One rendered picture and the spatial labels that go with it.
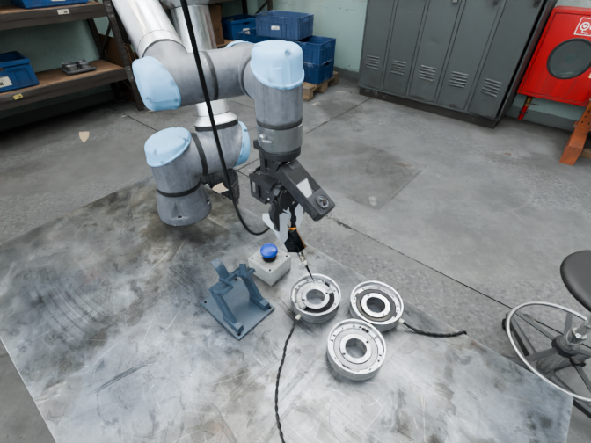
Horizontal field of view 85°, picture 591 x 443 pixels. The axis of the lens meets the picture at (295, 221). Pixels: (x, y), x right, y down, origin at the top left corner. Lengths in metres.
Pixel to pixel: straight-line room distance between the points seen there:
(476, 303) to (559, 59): 2.61
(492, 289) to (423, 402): 1.44
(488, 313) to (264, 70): 1.67
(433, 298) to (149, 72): 1.64
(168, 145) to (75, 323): 0.43
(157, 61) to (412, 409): 0.68
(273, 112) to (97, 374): 0.56
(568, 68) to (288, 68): 3.58
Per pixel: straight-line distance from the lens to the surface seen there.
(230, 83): 0.57
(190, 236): 0.91
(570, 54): 3.93
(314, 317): 0.67
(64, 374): 0.77
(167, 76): 0.54
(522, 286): 2.15
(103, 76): 3.94
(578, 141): 3.75
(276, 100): 0.50
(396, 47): 4.01
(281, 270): 0.75
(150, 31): 0.62
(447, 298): 1.89
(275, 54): 0.49
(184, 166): 0.87
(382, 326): 0.67
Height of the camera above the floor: 1.39
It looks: 40 degrees down
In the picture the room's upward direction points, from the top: straight up
